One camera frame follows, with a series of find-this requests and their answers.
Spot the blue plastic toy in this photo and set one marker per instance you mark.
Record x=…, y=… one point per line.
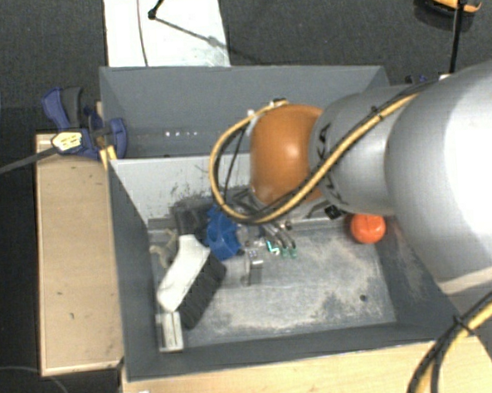
x=222, y=236

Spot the grey metal bin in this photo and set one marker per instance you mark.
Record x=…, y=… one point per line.
x=301, y=288

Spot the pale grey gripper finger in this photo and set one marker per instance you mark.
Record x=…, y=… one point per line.
x=255, y=270

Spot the pale wood board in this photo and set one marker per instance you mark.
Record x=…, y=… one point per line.
x=75, y=264

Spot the small white block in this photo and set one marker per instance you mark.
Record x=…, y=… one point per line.
x=169, y=331

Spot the orange ball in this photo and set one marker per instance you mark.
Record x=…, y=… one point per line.
x=367, y=228

